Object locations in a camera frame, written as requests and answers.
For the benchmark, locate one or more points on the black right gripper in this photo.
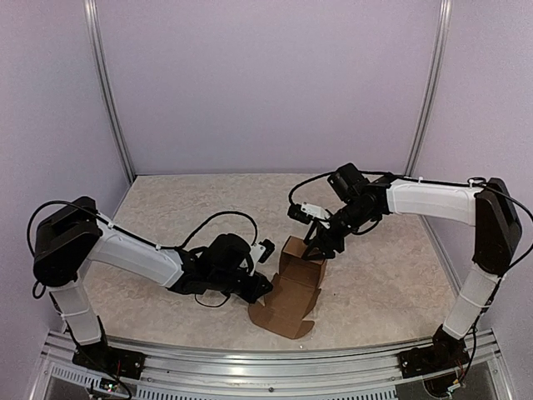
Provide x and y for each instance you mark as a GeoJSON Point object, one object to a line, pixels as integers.
{"type": "Point", "coordinates": [338, 245]}

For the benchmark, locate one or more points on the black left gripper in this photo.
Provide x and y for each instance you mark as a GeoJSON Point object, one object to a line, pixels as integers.
{"type": "Point", "coordinates": [257, 289]}

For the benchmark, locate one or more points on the brown cardboard paper box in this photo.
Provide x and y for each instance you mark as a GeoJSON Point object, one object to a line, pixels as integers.
{"type": "Point", "coordinates": [296, 288]}

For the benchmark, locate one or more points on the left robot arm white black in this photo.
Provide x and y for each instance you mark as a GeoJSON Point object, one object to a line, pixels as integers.
{"type": "Point", "coordinates": [77, 234]}

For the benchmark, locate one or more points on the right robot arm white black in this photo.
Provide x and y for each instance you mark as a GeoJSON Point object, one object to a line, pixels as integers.
{"type": "Point", "coordinates": [485, 205]}

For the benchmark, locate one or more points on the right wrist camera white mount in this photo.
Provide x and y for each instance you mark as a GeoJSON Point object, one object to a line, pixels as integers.
{"type": "Point", "coordinates": [306, 213]}

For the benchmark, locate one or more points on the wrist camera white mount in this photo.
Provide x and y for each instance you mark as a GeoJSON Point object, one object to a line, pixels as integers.
{"type": "Point", "coordinates": [258, 254]}
{"type": "Point", "coordinates": [306, 213]}

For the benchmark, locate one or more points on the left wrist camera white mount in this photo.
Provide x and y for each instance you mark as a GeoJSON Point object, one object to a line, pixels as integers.
{"type": "Point", "coordinates": [258, 254]}

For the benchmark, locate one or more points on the front aluminium rail frame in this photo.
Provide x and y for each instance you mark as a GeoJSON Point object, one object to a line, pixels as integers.
{"type": "Point", "coordinates": [177, 372]}

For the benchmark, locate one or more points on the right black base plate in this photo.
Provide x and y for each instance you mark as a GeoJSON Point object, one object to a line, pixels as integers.
{"type": "Point", "coordinates": [420, 361]}

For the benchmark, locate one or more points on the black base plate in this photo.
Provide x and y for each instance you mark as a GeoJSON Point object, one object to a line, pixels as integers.
{"type": "Point", "coordinates": [114, 361]}
{"type": "Point", "coordinates": [420, 361]}

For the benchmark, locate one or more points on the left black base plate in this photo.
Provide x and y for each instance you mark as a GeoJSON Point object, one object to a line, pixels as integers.
{"type": "Point", "coordinates": [114, 361]}

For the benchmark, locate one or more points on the right aluminium frame post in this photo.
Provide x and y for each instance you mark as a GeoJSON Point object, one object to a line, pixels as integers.
{"type": "Point", "coordinates": [437, 55]}

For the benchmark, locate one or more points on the aluminium frame post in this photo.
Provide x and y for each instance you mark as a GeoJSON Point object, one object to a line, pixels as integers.
{"type": "Point", "coordinates": [437, 55]}
{"type": "Point", "coordinates": [104, 82]}

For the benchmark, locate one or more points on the left aluminium frame post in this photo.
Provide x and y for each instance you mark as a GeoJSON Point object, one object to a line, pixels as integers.
{"type": "Point", "coordinates": [104, 82]}

